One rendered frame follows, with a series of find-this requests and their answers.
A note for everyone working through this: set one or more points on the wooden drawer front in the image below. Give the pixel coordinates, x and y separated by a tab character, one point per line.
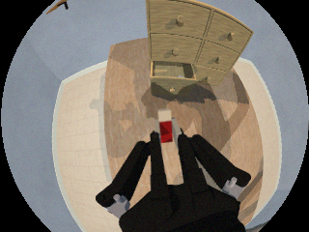
211	54
206	75
166	78
221	28
166	16
164	45

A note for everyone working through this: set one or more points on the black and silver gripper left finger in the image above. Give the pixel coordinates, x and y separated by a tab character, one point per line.
115	198

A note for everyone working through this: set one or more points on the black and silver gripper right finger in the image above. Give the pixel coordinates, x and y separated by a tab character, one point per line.
229	178

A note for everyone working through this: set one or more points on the small wooden chest of drawers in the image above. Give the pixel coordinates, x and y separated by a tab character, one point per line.
203	39

